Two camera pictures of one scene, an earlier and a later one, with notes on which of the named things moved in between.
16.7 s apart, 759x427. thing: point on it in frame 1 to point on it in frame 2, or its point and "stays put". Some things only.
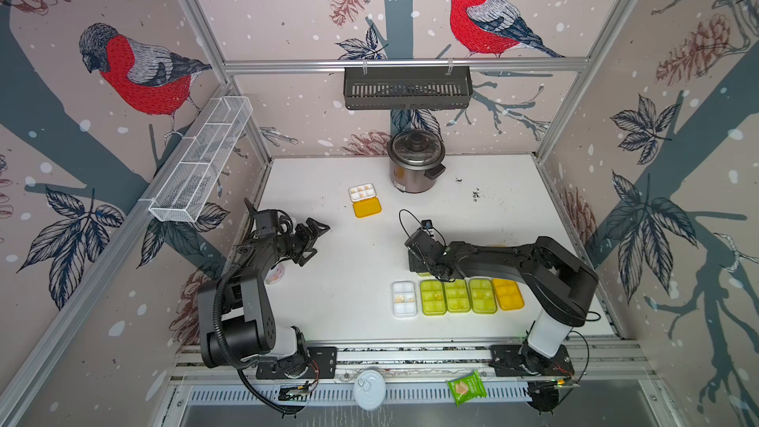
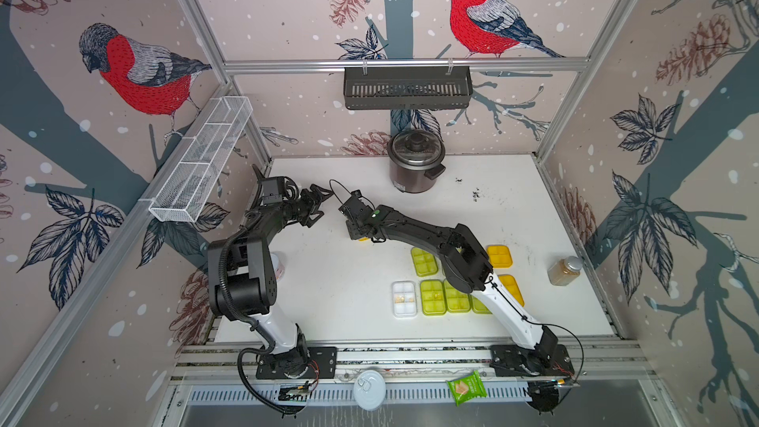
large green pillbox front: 457,296 stays put
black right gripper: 414,261 to 353,232
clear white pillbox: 404,298 stays put
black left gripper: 314,232 to 311,204
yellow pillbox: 509,294 stays put
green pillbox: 433,297 stays put
